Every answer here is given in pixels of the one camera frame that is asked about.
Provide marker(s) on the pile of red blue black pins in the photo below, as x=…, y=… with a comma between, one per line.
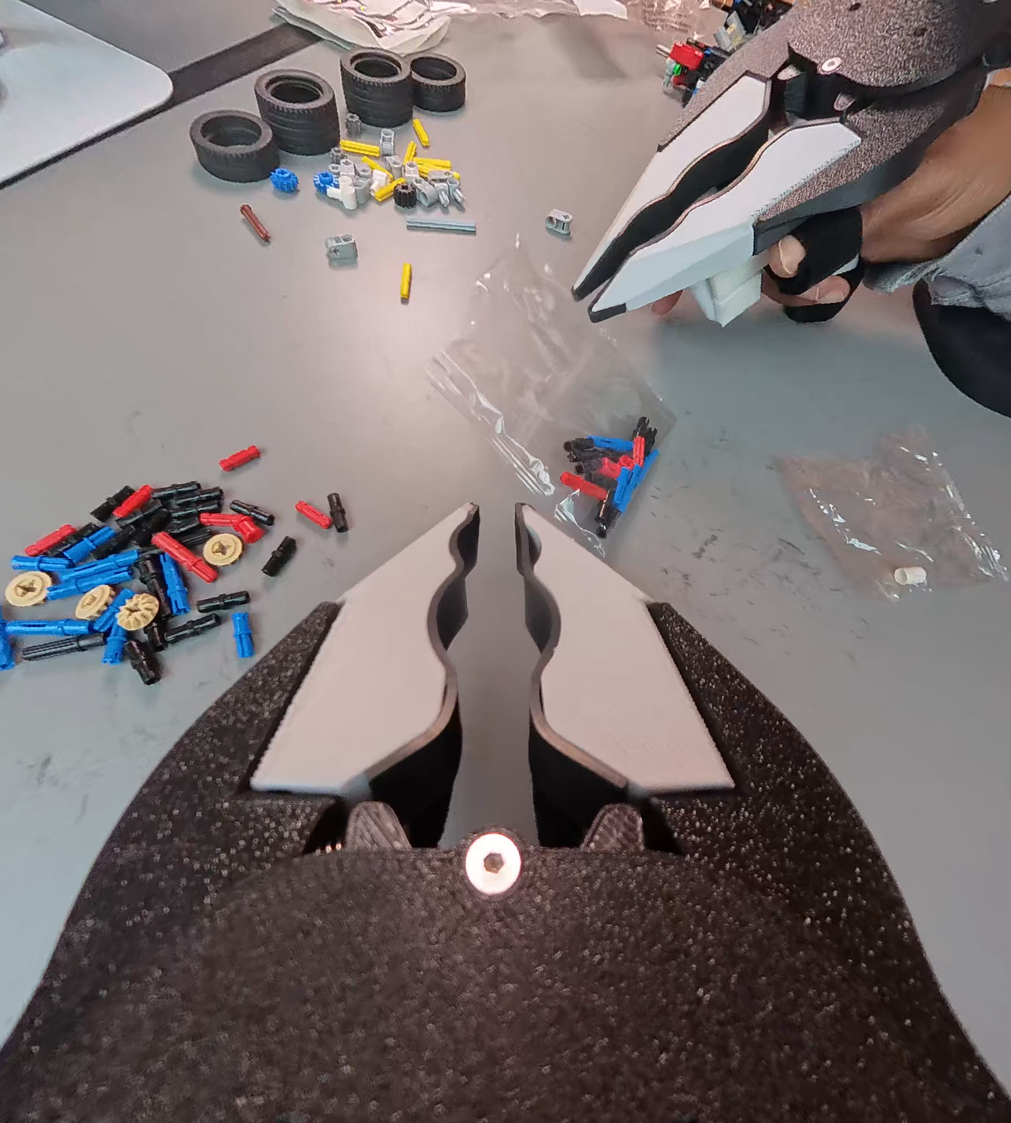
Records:
x=93, y=570

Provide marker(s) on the brown toy pin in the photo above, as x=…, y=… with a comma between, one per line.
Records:
x=254, y=223

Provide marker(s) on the small white toy bush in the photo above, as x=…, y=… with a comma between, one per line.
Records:
x=907, y=575

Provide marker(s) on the black toy tyre stack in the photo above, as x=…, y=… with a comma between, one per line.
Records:
x=376, y=75
x=299, y=101

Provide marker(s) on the blue toy gear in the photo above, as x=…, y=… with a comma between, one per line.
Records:
x=283, y=180
x=323, y=181

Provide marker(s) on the white paper packet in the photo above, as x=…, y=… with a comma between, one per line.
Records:
x=365, y=22

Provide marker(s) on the tan bevel gear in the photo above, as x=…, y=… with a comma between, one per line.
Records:
x=95, y=603
x=137, y=611
x=27, y=589
x=223, y=548

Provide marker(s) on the heap of colourful toy parts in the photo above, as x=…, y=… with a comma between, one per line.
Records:
x=690, y=57

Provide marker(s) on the yellow toy pin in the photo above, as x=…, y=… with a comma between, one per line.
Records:
x=405, y=282

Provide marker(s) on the black toy pin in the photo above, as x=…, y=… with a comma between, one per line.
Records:
x=278, y=556
x=338, y=512

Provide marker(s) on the grey toy connector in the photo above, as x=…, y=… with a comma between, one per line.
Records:
x=561, y=221
x=341, y=248

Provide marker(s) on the grey toy axle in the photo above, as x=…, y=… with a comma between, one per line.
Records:
x=441, y=226

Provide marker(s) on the bagged bunch of toy pins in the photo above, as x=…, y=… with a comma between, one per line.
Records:
x=611, y=474

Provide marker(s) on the pile of grey yellow parts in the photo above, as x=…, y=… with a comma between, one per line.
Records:
x=383, y=171

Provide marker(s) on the clear plastic wrapper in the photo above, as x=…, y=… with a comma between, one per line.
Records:
x=532, y=7

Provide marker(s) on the empty crumpled plastic bag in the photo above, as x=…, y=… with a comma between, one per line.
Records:
x=874, y=509

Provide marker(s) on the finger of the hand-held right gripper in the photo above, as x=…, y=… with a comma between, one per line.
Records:
x=716, y=132
x=716, y=228

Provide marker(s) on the black toy gear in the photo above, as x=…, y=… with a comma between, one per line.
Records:
x=404, y=194

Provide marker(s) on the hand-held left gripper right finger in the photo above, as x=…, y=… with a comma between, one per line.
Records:
x=611, y=684

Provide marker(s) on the blue toy connector pin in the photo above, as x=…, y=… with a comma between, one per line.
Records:
x=243, y=633

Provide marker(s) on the white monitor stand base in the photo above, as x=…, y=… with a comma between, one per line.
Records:
x=58, y=96

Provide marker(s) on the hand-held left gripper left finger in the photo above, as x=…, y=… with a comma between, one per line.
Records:
x=365, y=684

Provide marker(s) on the clear plastic bag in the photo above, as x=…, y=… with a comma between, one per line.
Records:
x=523, y=351

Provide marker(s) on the person's right hand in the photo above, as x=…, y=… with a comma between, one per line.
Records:
x=944, y=175

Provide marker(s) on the red toy pin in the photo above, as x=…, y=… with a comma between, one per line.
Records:
x=240, y=458
x=313, y=514

